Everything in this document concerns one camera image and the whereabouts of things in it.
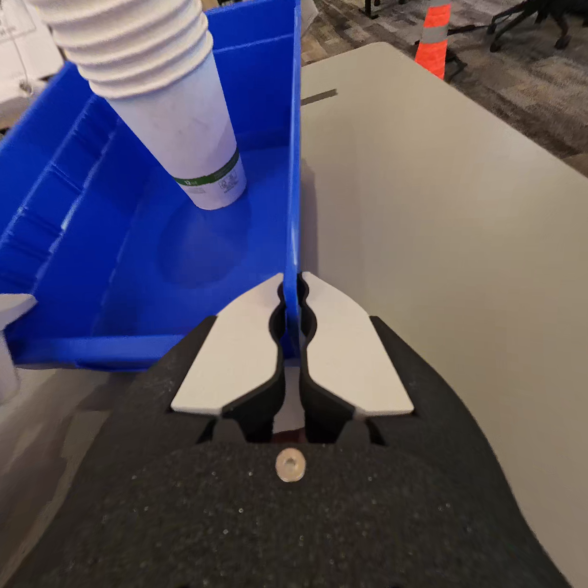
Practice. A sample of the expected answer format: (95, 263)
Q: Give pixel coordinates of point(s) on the black swivel chair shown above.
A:
(528, 13)

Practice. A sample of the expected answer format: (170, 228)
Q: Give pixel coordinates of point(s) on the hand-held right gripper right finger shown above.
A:
(358, 358)

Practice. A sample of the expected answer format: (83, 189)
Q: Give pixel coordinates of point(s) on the printed instruction sheet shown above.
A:
(23, 46)

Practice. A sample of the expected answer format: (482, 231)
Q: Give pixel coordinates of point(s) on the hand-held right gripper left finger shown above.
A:
(229, 358)

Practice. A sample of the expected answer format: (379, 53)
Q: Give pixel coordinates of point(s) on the orange traffic cone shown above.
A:
(434, 41)

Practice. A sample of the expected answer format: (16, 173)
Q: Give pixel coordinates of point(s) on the blue plastic bin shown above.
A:
(138, 275)

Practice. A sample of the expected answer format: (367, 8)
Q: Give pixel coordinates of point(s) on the stack of nested white cups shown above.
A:
(183, 128)

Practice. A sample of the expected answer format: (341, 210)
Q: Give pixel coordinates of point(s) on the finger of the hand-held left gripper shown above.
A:
(11, 307)

